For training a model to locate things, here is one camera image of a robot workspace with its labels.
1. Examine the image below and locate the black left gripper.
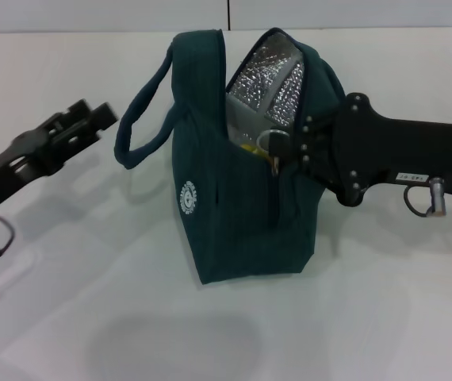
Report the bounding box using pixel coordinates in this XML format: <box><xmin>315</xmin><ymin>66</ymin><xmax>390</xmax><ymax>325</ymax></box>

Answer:
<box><xmin>0</xmin><ymin>99</ymin><xmax>121</xmax><ymax>225</ymax></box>

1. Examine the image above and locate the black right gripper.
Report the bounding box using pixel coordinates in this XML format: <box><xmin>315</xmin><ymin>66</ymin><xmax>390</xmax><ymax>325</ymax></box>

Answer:
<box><xmin>269</xmin><ymin>93</ymin><xmax>452</xmax><ymax>207</ymax></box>

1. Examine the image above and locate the silver zipper key ring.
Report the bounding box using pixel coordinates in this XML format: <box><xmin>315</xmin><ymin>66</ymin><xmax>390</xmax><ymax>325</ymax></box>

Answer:
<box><xmin>256</xmin><ymin>129</ymin><xmax>290</xmax><ymax>178</ymax></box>

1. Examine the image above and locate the yellow banana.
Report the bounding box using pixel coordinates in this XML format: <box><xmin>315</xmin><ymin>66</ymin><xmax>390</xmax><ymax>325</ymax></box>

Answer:
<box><xmin>239</xmin><ymin>143</ymin><xmax>269</xmax><ymax>156</ymax></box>

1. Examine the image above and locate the clear container with blue lid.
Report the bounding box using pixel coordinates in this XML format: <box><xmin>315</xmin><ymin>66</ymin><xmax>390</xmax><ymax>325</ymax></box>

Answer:
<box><xmin>225</xmin><ymin>93</ymin><xmax>269</xmax><ymax>144</ymax></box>

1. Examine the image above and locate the teal fabric lunch bag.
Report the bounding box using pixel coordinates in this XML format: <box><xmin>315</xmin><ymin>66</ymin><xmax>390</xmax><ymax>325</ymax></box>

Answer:
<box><xmin>115</xmin><ymin>27</ymin><xmax>350</xmax><ymax>286</ymax></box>

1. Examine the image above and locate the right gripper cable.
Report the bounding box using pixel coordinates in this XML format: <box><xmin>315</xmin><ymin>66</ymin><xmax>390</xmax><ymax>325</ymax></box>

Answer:
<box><xmin>403</xmin><ymin>177</ymin><xmax>448</xmax><ymax>218</ymax></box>

